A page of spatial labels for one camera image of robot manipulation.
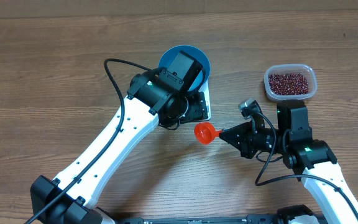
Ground red measuring scoop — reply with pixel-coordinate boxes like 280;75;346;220
194;122;223;145

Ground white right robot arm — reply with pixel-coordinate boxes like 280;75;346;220
219;99;358;223

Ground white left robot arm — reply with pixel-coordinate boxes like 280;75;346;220
28;68;211;223

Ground white digital kitchen scale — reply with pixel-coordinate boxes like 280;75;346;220
199;81;211;121

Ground blue plastic bowl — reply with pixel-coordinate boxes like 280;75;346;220
158;45;211;92

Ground red beans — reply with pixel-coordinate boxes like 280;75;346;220
268;73;309;95

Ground clear plastic food container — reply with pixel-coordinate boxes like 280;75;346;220
264;63;318;101

